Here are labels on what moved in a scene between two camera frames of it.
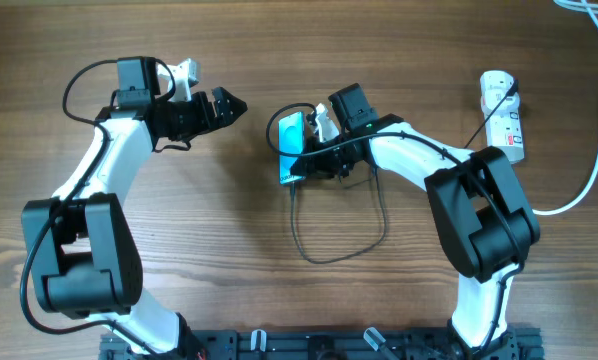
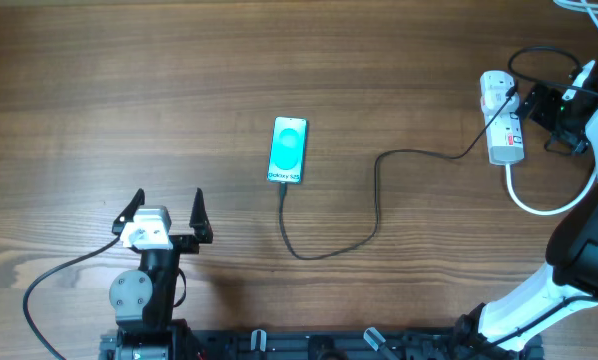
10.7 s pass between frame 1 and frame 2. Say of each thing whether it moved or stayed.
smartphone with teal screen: moved
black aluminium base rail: stayed
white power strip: stayed
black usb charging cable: moved
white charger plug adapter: stayed
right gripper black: moved
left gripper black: moved
